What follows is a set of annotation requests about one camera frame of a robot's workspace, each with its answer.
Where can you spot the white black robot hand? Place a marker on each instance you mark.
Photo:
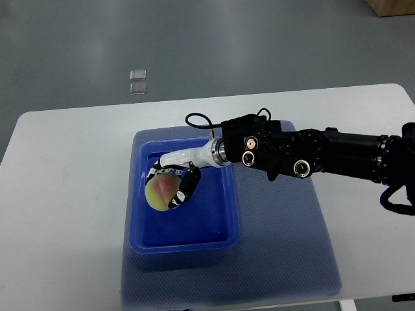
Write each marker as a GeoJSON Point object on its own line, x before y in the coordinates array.
{"type": "Point", "coordinates": [187, 165]}

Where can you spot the yellow red peach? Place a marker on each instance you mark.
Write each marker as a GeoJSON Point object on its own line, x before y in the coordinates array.
{"type": "Point", "coordinates": [160, 190]}

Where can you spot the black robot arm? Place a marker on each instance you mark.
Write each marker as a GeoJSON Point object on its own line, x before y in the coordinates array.
{"type": "Point", "coordinates": [259, 142]}

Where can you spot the upper floor metal plate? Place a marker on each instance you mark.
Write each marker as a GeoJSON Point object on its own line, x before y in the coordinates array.
{"type": "Point", "coordinates": [138, 74]}

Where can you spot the blue plastic tray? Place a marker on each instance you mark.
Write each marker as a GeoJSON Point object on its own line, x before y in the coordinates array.
{"type": "Point", "coordinates": [209, 220]}

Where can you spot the blue grey mesh mat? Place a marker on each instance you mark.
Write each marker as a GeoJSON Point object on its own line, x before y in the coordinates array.
{"type": "Point", "coordinates": [283, 252]}

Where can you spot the wooden box corner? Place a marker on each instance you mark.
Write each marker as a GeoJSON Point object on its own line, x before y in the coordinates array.
{"type": "Point", "coordinates": [391, 8]}

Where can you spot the black table bracket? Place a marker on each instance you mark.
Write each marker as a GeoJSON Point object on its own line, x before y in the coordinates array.
{"type": "Point", "coordinates": [403, 297]}

